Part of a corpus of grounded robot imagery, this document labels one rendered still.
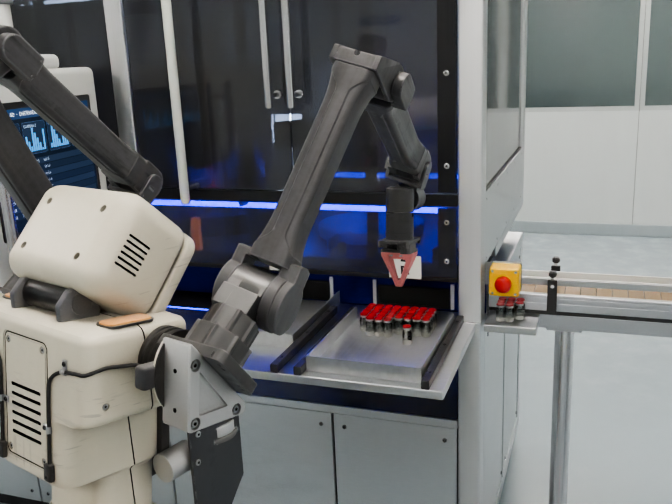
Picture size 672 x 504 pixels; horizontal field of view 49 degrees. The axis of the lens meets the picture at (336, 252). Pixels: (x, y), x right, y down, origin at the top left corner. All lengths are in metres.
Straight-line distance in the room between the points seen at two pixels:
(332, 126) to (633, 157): 5.49
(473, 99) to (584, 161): 4.68
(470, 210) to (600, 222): 4.73
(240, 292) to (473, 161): 0.95
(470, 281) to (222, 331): 1.04
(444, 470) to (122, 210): 1.36
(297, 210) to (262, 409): 1.27
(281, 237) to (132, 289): 0.21
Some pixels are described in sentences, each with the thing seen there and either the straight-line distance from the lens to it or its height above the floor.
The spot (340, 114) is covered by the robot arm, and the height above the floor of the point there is 1.47.
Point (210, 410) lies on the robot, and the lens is 0.96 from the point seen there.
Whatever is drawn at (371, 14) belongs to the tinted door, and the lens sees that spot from 1.85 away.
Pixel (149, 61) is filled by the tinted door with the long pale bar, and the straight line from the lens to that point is 2.12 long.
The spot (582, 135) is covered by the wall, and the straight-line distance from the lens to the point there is 6.41.
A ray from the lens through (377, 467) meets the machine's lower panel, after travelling 2.16.
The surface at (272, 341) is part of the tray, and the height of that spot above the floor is 0.89.
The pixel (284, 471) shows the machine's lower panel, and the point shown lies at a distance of 2.29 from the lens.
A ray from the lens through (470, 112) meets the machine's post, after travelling 1.79.
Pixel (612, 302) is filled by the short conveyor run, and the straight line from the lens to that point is 1.97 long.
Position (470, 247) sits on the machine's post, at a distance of 1.85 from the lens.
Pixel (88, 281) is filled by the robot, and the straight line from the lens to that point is 0.98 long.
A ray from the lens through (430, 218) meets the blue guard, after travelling 1.85.
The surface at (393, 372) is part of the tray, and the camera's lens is 1.59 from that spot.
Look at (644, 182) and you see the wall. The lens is 6.47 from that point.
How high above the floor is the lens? 1.55
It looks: 15 degrees down
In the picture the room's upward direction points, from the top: 3 degrees counter-clockwise
